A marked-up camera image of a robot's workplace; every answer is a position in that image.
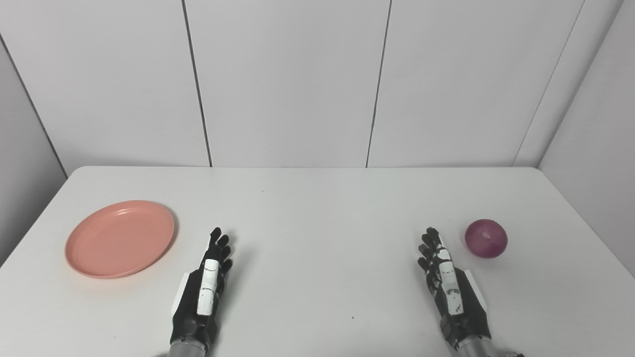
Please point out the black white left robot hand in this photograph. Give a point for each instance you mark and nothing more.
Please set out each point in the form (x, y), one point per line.
(196, 322)

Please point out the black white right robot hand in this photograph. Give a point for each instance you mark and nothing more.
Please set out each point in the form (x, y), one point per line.
(464, 312)

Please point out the purple red onion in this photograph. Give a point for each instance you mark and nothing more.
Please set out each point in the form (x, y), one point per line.
(486, 239)

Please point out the pink round plate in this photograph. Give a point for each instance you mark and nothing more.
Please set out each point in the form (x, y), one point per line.
(119, 238)

